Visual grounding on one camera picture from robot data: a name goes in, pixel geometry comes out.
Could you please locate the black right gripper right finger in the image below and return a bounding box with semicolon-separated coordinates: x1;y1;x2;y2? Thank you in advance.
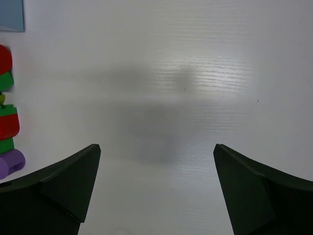
213;144;313;235

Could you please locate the purple rounded lego brick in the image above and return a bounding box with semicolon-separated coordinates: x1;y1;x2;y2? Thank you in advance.
0;149;26;180

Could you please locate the red green lego stack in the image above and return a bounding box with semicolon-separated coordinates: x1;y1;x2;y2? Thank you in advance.
0;45;20;154

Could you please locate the blue plastic bin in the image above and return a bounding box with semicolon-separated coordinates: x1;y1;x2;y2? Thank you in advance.
0;0;25;32

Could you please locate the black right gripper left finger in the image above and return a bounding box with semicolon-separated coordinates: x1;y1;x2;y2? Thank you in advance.
0;144;101;235

